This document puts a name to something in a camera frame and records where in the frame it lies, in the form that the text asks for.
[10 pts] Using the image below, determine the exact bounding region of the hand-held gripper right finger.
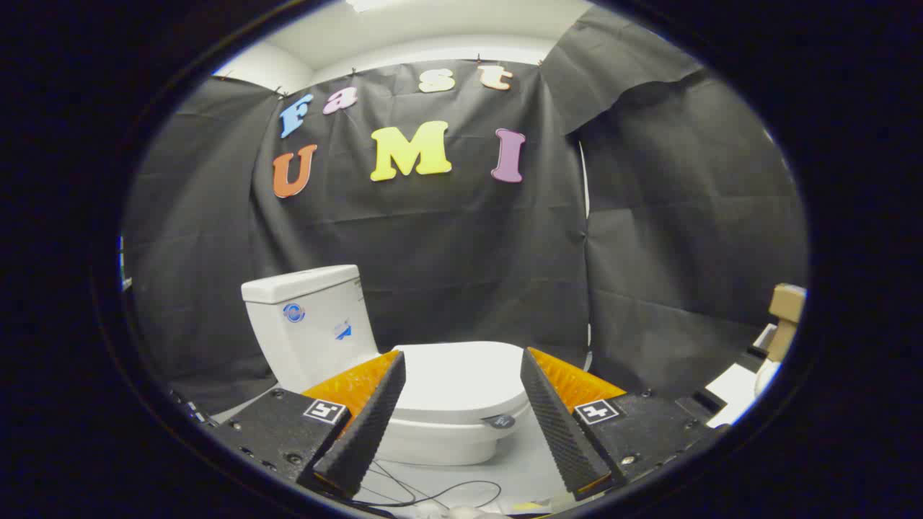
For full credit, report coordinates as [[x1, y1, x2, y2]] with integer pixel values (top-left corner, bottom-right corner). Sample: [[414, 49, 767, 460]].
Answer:
[[520, 347, 730, 502]]

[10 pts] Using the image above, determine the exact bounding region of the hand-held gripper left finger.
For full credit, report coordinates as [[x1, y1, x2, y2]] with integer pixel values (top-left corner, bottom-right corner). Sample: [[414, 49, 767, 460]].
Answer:
[[209, 351, 407, 498]]

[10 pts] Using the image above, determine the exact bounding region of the white toilet lid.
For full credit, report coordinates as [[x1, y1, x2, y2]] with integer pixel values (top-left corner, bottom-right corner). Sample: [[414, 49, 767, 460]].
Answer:
[[389, 341, 532, 427]]

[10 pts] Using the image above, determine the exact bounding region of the white ceramic toilet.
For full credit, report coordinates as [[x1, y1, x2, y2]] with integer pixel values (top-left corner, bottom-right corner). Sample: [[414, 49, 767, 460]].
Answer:
[[241, 265, 532, 466]]

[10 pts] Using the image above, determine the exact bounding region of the white toilet tank cover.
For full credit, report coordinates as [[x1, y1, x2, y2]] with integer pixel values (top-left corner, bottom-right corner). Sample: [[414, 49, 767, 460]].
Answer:
[[241, 265, 361, 304]]

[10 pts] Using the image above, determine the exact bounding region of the black backdrop cloth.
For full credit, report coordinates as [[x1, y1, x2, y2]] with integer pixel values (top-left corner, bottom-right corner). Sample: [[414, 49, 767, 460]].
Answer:
[[123, 7, 810, 415]]

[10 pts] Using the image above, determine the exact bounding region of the brown cardboard box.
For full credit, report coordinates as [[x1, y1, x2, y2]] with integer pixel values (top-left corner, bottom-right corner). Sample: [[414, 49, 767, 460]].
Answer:
[[766, 283, 807, 363]]

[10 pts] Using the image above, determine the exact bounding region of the thin black cable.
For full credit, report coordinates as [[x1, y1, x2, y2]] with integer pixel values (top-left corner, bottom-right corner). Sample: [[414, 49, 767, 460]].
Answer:
[[353, 460, 503, 514]]

